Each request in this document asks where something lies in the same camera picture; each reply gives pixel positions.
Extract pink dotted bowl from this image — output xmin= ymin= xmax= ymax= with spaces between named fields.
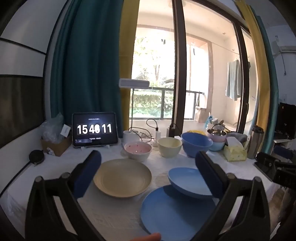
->
xmin=124 ymin=141 xmax=152 ymax=162

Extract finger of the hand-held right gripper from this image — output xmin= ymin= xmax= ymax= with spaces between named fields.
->
xmin=254 ymin=152 xmax=281 ymax=180

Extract cardboard box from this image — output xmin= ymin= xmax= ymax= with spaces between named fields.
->
xmin=41 ymin=133 xmax=72 ymax=157

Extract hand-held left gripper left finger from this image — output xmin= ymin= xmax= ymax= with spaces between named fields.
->
xmin=25 ymin=150 xmax=105 ymax=241

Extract light blue steel-lined bowl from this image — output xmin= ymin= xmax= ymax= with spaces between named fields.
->
xmin=208 ymin=140 xmax=226 ymax=152

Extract cream bowl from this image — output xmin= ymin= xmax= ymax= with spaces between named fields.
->
xmin=158 ymin=137 xmax=183 ymax=158

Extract white air conditioner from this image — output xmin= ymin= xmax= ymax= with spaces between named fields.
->
xmin=272 ymin=35 xmax=296 ymax=56

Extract black round pouch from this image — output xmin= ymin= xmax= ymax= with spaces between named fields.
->
xmin=29 ymin=150 xmax=45 ymax=166

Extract person's left hand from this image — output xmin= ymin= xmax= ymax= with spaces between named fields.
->
xmin=134 ymin=233 xmax=161 ymax=241

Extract white desk lamp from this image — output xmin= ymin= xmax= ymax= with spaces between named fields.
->
xmin=119 ymin=78 xmax=150 ymax=145

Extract large blue bowl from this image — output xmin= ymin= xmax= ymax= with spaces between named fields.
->
xmin=181 ymin=132 xmax=213 ymax=158

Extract clear plastic bags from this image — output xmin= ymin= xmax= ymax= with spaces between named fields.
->
xmin=42 ymin=113 xmax=65 ymax=142

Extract tablet showing clock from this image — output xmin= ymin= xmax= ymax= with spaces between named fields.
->
xmin=72 ymin=112 xmax=119 ymax=149

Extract black monitor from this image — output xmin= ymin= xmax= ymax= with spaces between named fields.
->
xmin=279 ymin=102 xmax=296 ymax=139

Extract cream plate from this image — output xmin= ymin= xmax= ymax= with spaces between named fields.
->
xmin=93 ymin=159 xmax=152 ymax=198

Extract grey towel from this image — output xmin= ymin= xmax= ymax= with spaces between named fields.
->
xmin=227 ymin=132 xmax=248 ymax=144

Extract balcony railing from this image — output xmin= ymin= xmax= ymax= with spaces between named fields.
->
xmin=132 ymin=87 xmax=206 ymax=120

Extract lamp cable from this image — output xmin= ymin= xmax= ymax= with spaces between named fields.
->
xmin=133 ymin=130 xmax=154 ymax=142

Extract black charger cable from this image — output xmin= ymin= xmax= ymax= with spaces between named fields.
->
xmin=172 ymin=123 xmax=185 ymax=137

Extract dark sliding door frame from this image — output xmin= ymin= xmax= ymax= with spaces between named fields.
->
xmin=172 ymin=0 xmax=188 ymax=137

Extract hanging light blue towel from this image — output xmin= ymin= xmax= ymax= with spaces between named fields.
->
xmin=225 ymin=60 xmax=241 ymax=101

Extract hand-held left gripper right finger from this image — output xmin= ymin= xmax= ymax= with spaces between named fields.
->
xmin=188 ymin=151 xmax=271 ymax=241

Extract large blue plate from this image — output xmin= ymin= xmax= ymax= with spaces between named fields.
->
xmin=141 ymin=185 xmax=216 ymax=241

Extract steel thermos flask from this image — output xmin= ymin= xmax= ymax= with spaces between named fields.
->
xmin=247 ymin=126 xmax=264 ymax=159

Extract black cable over basket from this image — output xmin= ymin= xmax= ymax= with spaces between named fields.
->
xmin=211 ymin=123 xmax=228 ymax=132

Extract teal curtain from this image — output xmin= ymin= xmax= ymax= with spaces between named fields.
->
xmin=250 ymin=5 xmax=280 ymax=153
xmin=50 ymin=0 xmax=124 ymax=137

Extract pink steel-lined bowl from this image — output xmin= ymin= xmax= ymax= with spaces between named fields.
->
xmin=206 ymin=128 xmax=227 ymax=142

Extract yellow tissue pack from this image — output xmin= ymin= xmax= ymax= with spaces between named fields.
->
xmin=223 ymin=137 xmax=247 ymax=162

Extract small deep blue plate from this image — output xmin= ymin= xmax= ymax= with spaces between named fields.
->
xmin=168 ymin=168 xmax=216 ymax=199

